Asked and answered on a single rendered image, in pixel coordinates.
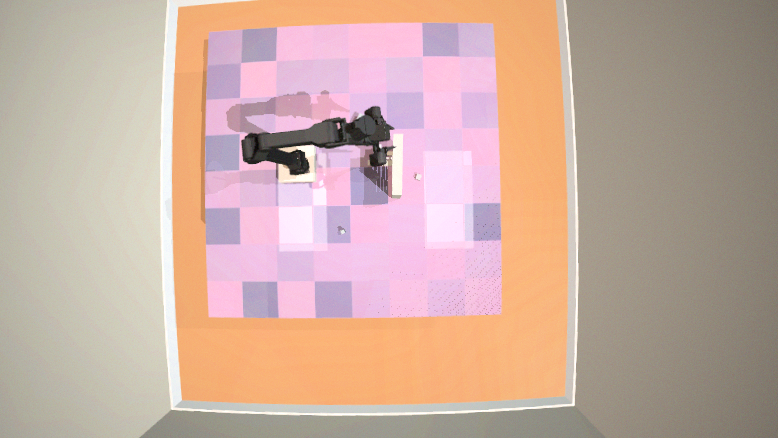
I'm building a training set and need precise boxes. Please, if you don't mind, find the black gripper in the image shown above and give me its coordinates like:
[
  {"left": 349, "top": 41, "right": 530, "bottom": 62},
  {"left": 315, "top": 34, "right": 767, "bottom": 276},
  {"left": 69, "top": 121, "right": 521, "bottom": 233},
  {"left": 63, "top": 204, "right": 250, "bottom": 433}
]
[{"left": 358, "top": 106, "right": 397, "bottom": 167}]

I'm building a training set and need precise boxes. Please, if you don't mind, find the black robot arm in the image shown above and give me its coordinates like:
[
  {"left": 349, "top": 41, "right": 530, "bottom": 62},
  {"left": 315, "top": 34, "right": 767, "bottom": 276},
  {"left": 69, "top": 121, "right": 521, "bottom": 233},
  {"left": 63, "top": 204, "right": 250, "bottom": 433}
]
[{"left": 241, "top": 115, "right": 390, "bottom": 176}]

